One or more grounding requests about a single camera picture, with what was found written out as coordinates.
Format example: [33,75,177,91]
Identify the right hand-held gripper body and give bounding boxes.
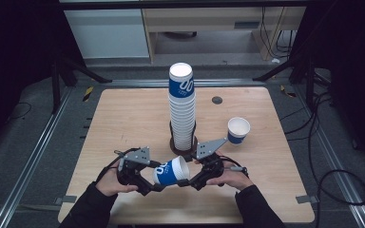
[192,137,229,192]

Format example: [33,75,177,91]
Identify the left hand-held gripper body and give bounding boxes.
[116,145,155,195]

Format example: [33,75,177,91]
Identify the black cup holder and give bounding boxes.
[168,120,200,157]

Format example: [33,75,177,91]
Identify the blue and white paper cup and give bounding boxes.
[152,155,191,186]
[226,116,252,146]

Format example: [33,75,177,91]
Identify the stack of paper cups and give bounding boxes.
[167,62,197,152]

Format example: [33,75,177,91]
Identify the person's right hand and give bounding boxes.
[205,150,255,192]

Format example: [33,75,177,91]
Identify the person's left hand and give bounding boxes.
[94,164,140,198]

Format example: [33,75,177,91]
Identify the grey tape piece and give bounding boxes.
[53,195,78,205]
[295,194,319,205]

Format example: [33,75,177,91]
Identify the yellow and black tape strip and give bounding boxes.
[279,85,298,99]
[82,85,95,103]

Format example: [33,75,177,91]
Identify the black metal stand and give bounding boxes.
[252,53,332,112]
[50,56,114,115]

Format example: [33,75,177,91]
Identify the white cabinet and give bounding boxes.
[64,9,150,60]

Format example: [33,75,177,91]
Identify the left hand-held gripper cable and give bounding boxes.
[94,147,141,183]

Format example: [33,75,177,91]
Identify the hand-held gripper cable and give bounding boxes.
[94,147,141,183]
[223,157,250,179]

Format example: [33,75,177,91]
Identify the right hand-held gripper cable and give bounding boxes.
[223,157,250,179]

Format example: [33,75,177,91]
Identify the metal floor rail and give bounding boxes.
[0,86,74,228]
[105,78,266,88]
[293,85,365,228]

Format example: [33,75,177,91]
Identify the thick black floor cable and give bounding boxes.
[279,90,365,228]

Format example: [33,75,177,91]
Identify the thin black floor cable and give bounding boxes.
[4,101,33,124]

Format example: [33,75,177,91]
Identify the bundle of hanging black cables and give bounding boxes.
[259,7,297,60]

